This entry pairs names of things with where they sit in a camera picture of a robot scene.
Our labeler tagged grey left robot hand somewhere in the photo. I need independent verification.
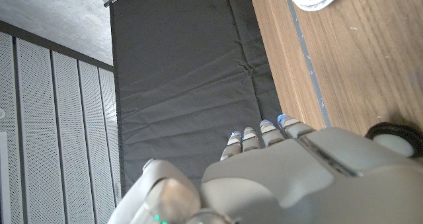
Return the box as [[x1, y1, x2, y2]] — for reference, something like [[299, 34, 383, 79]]
[[107, 114, 423, 224]]

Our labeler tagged black backdrop curtain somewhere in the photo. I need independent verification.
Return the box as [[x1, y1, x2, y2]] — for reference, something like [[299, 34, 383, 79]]
[[110, 0, 284, 197]]

